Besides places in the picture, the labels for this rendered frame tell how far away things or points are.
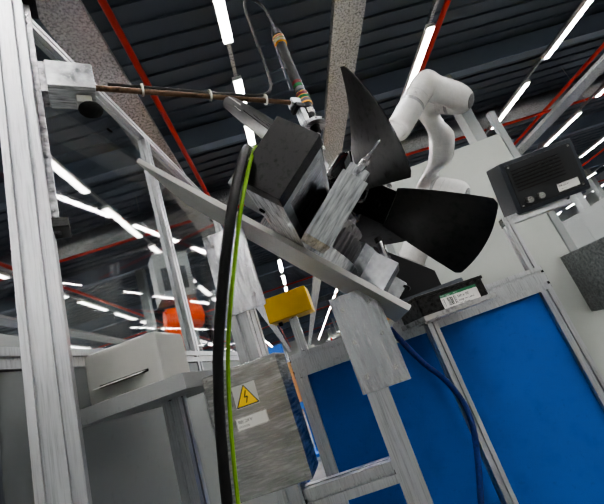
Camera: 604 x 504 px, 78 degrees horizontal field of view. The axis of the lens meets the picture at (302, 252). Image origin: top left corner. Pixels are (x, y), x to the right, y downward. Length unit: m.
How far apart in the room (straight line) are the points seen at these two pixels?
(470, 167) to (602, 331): 1.42
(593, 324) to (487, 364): 1.83
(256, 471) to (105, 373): 0.37
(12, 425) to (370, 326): 0.66
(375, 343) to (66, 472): 0.55
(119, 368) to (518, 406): 1.14
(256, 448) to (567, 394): 1.02
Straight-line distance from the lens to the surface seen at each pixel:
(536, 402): 1.44
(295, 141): 0.56
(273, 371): 0.72
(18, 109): 0.95
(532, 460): 1.45
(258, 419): 0.74
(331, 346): 1.32
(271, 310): 1.33
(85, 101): 1.00
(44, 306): 0.74
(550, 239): 3.18
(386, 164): 0.69
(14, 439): 0.85
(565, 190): 1.58
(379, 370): 0.79
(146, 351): 0.85
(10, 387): 0.86
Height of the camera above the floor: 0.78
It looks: 18 degrees up
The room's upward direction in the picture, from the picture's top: 20 degrees counter-clockwise
